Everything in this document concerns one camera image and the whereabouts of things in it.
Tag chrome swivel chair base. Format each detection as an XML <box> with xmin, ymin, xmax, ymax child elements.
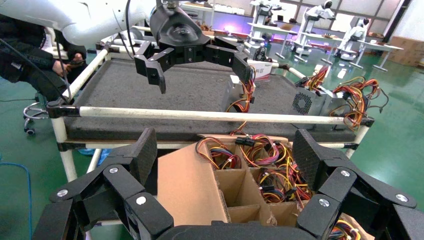
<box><xmin>22</xmin><ymin>94</ymin><xmax>52</xmax><ymax>136</ymax></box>

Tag black hanging cable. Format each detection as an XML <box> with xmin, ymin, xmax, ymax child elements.
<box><xmin>54</xmin><ymin>33</ymin><xmax>73</xmax><ymax>102</ymax></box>

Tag seated person dark clothes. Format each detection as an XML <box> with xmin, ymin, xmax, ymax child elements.
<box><xmin>0</xmin><ymin>13</ymin><xmax>89</xmax><ymax>102</ymax></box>

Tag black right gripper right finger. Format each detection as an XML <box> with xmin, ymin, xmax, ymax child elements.
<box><xmin>293</xmin><ymin>129</ymin><xmax>424</xmax><ymax>240</ymax></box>

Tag blue cloth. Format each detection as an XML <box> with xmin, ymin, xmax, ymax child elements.
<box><xmin>77</xmin><ymin>149</ymin><xmax>112</xmax><ymax>158</ymax></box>

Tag blue floor cable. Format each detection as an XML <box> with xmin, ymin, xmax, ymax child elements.
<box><xmin>0</xmin><ymin>161</ymin><xmax>33</xmax><ymax>240</ymax></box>

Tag white humanoid robot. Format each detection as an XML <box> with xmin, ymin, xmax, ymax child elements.
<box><xmin>296</xmin><ymin>0</ymin><xmax>336</xmax><ymax>56</ymax></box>
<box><xmin>336</xmin><ymin>17</ymin><xmax>371</xmax><ymax>62</ymax></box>
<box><xmin>248</xmin><ymin>0</ymin><xmax>284</xmax><ymax>44</ymax></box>

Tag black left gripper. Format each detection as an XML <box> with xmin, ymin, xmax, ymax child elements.
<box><xmin>133</xmin><ymin>4</ymin><xmax>253</xmax><ymax>95</ymax></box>

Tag white carton red print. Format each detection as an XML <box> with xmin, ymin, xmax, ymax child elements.
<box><xmin>246</xmin><ymin>59</ymin><xmax>274</xmax><ymax>82</ymax></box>

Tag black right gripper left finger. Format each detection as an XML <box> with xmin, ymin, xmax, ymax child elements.
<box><xmin>31</xmin><ymin>127</ymin><xmax>175</xmax><ymax>240</ymax></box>

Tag silver power supply colourful cables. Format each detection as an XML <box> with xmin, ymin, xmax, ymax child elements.
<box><xmin>194</xmin><ymin>136</ymin><xmax>243</xmax><ymax>170</ymax></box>
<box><xmin>221</xmin><ymin>66</ymin><xmax>257</xmax><ymax>135</ymax></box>
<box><xmin>327</xmin><ymin>219</ymin><xmax>362</xmax><ymax>240</ymax></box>
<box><xmin>322</xmin><ymin>76</ymin><xmax>390</xmax><ymax>132</ymax></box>
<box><xmin>256</xmin><ymin>165</ymin><xmax>314</xmax><ymax>210</ymax></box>
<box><xmin>235</xmin><ymin>133</ymin><xmax>294</xmax><ymax>167</ymax></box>

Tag black camera cable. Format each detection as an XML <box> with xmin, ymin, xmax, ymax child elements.
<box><xmin>124</xmin><ymin>0</ymin><xmax>137</xmax><ymax>59</ymax></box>

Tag cardboard box with dividers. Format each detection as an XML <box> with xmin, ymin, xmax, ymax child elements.
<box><xmin>157</xmin><ymin>133</ymin><xmax>375</xmax><ymax>240</ymax></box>

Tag stacked brown cardboard cartons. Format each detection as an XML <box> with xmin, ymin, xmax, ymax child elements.
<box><xmin>385</xmin><ymin>35</ymin><xmax>424</xmax><ymax>69</ymax></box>

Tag white pipe cart frame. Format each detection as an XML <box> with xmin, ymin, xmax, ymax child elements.
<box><xmin>46</xmin><ymin>26</ymin><xmax>376</xmax><ymax>233</ymax></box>

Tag silver power supply fan grille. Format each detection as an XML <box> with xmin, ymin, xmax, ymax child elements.
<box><xmin>292</xmin><ymin>65</ymin><xmax>330</xmax><ymax>117</ymax></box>

